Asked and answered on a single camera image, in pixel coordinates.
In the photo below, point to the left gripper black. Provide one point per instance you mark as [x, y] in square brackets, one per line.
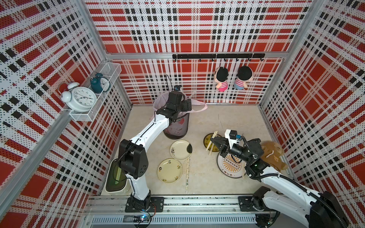
[175, 97]

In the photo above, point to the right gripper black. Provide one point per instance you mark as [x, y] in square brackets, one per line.
[224, 145]

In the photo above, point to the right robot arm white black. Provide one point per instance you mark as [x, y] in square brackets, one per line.
[281, 193]

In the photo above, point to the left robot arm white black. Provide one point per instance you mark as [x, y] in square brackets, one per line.
[132, 157]

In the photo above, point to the yellow patterned plate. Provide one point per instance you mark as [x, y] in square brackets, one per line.
[215, 148]

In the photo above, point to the pink plastic bin liner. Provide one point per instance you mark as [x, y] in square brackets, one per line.
[163, 98]

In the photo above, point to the white plate orange sunburst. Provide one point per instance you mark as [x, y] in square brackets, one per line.
[231, 166]

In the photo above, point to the black mesh trash bin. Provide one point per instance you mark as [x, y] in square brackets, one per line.
[178, 129]

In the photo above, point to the cream plate with black mark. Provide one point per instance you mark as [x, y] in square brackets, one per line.
[181, 150]

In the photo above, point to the brown teddy bear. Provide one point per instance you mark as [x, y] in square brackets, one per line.
[272, 155]

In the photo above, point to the doll with pink shirt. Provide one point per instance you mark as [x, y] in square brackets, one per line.
[220, 77]

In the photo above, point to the cream plate with flowers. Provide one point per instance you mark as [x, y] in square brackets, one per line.
[169, 170]

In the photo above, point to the doll with striped blue shirt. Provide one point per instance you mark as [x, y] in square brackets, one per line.
[245, 75]

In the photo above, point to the teal alarm clock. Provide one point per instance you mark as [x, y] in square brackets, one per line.
[99, 84]

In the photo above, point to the white alarm clock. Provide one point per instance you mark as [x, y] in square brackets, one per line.
[78, 98]

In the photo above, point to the green circuit board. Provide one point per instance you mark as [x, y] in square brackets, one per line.
[136, 219]

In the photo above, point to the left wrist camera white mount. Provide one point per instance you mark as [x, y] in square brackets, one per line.
[177, 88]

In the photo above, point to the white wire wall shelf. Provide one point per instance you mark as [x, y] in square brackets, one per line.
[110, 71]

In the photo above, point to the black wall hook rail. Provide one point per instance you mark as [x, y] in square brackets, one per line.
[219, 56]

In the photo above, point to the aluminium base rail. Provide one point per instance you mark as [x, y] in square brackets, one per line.
[178, 209]

